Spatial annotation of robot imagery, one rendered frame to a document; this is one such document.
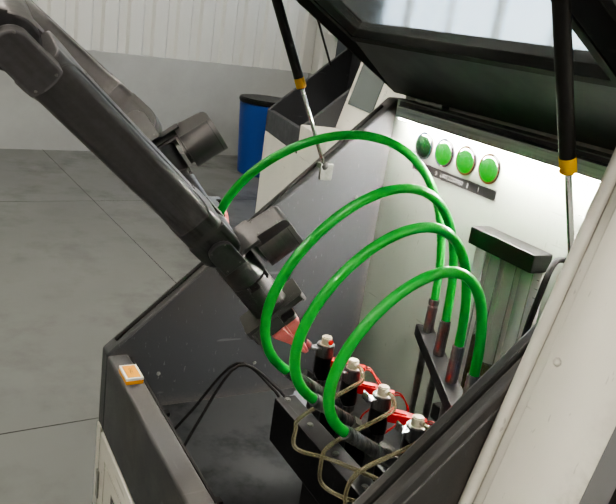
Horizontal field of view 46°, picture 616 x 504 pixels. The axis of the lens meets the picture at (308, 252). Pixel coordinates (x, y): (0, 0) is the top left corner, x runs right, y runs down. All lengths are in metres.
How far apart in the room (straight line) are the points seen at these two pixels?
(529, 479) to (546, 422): 0.06
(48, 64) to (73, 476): 2.06
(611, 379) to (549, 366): 0.07
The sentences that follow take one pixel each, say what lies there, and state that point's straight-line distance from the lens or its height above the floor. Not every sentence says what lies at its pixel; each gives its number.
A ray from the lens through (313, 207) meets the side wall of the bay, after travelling 1.40.
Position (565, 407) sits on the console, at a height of 1.23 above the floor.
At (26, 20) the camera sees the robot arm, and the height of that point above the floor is 1.53.
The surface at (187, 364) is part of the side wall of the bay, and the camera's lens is 1.42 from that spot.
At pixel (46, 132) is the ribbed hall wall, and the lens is 7.61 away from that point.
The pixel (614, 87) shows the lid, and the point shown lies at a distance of 0.92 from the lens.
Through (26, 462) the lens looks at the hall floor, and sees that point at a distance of 2.75.
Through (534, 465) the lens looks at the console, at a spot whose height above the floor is 1.16.
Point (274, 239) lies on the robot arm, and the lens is 1.01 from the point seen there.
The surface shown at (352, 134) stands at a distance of 1.11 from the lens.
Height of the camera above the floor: 1.57
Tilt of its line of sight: 18 degrees down
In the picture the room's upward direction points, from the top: 8 degrees clockwise
